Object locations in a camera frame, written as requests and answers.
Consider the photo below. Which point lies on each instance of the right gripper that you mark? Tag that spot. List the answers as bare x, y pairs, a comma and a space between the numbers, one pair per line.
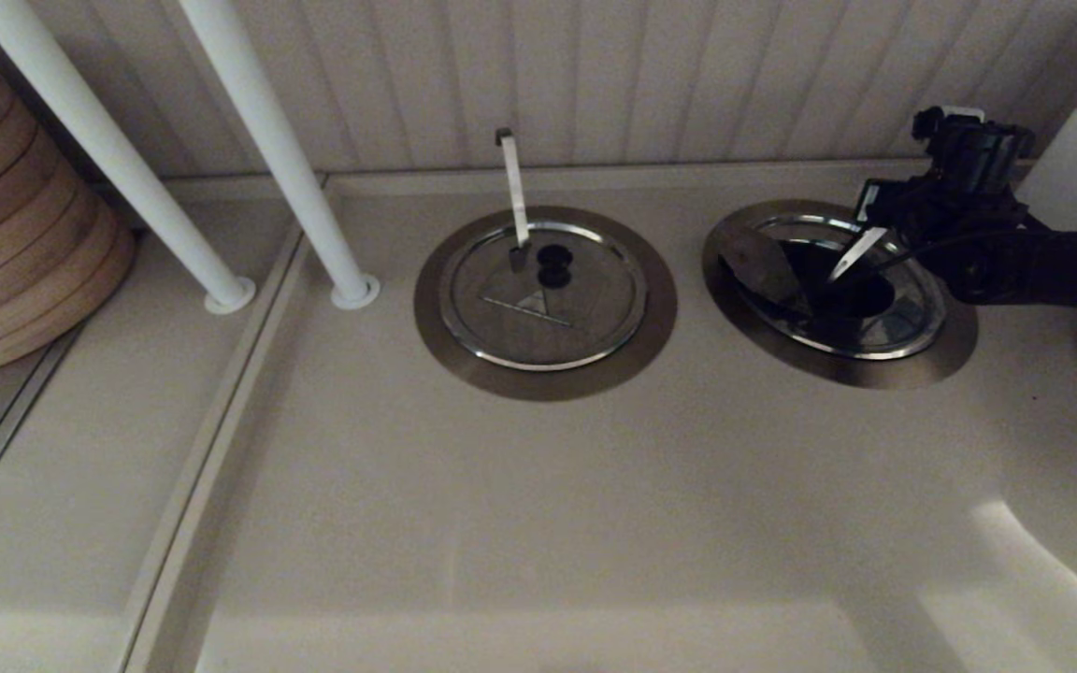
945, 220

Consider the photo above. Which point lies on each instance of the glass pot lid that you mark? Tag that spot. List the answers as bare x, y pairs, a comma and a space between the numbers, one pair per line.
585, 308
908, 322

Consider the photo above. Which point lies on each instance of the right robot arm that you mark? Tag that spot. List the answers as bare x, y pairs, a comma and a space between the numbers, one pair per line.
1062, 266

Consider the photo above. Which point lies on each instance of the white container with teal band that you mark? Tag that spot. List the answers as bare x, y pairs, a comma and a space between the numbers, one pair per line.
1067, 178

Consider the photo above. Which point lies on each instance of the white metal pole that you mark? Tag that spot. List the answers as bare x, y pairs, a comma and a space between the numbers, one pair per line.
281, 150
118, 154

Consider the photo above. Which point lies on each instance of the stacked bamboo steamer baskets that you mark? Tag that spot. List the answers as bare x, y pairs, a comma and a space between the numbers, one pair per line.
15, 234

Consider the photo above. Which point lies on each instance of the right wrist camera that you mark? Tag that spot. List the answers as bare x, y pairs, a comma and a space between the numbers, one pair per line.
978, 150

